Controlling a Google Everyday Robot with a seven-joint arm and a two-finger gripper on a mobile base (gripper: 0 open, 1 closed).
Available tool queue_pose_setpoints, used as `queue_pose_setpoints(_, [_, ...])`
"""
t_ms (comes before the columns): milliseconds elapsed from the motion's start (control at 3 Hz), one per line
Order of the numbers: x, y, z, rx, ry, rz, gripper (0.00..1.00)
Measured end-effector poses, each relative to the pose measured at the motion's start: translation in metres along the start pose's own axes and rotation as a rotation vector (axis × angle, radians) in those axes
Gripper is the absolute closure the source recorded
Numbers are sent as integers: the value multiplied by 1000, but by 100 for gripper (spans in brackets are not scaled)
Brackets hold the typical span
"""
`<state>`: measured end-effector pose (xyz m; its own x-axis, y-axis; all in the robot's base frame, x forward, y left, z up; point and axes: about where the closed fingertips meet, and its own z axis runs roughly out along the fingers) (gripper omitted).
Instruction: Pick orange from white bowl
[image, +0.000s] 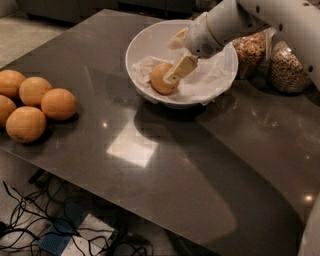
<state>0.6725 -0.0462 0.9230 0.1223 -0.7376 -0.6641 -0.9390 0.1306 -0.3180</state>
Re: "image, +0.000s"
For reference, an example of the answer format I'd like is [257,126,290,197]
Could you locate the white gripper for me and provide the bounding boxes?
[163,12,224,84]

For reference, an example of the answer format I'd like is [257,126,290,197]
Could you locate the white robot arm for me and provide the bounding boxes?
[164,0,320,89]

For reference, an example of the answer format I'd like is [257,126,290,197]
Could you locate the white cloth in bowl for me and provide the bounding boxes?
[128,43,238,109]

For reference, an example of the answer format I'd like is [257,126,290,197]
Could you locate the white bowl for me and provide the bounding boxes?
[125,19,239,109]

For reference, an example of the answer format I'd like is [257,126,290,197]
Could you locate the glass jar of nuts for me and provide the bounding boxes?
[232,32,266,79]

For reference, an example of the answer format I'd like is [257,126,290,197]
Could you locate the glass jar of grains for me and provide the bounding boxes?
[268,41,312,94]

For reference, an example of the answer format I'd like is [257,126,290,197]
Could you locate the blue box on floor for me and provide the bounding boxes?
[39,203,88,256]

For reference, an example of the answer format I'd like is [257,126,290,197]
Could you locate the black cables on floor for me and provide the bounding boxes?
[0,179,154,256]

